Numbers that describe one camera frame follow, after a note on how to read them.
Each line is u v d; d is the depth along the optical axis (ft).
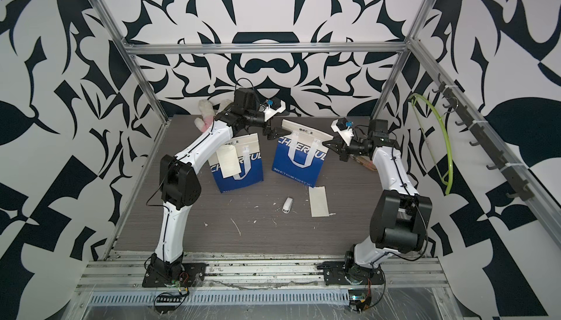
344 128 2.30
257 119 2.50
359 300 2.31
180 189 1.82
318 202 3.01
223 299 2.55
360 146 2.34
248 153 2.74
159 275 2.21
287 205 2.86
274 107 2.38
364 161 3.33
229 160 2.65
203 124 3.45
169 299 2.39
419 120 2.78
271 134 2.55
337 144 2.46
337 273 2.44
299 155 2.79
